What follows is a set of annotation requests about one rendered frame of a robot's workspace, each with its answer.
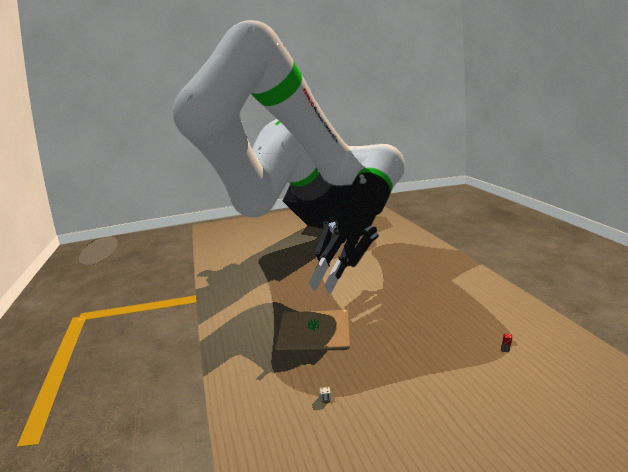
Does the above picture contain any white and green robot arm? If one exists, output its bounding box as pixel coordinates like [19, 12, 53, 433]
[173, 20, 405, 217]

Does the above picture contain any tan flat mat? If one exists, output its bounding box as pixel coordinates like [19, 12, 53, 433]
[276, 310, 350, 350]

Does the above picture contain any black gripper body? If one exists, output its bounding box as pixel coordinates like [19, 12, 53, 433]
[335, 191, 379, 239]

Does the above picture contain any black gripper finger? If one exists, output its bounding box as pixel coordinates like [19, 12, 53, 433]
[309, 218, 348, 291]
[324, 219, 379, 294]

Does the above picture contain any white die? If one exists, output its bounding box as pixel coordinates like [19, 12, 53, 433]
[320, 387, 331, 401]

